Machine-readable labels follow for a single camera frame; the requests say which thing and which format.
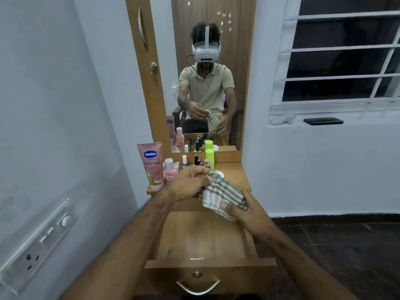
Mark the person's right hand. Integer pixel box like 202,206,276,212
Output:
220,186,279,240

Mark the pink lotion tube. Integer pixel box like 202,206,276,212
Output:
137,142,164,190

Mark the dressing table mirror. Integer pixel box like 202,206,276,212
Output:
149,0,250,153

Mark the person's left forearm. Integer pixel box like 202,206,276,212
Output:
61,192,179,300

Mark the pink bottle white cap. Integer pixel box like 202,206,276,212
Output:
164,157,178,183

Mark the white object on sill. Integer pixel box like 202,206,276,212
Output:
269,114,297,126

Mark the black phone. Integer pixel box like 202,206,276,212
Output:
303,117,344,126

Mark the clear box of pink tubes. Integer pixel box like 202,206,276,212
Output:
162,161,181,179

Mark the wooden drawer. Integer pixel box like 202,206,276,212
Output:
134,196,278,297

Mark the person's left hand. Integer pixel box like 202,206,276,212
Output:
162,165,215,204

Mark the striped green white cloth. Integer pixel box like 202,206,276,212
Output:
199,170,249,221

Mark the white wall switch board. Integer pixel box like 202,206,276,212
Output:
0,198,79,296

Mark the silver cabinet door handle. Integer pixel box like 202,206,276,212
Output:
138,7,149,53

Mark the person's right forearm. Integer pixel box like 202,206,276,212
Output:
262,229,360,300

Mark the wooden dressing table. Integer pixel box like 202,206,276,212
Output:
125,0,258,197

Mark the white framed window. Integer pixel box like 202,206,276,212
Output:
268,0,400,116

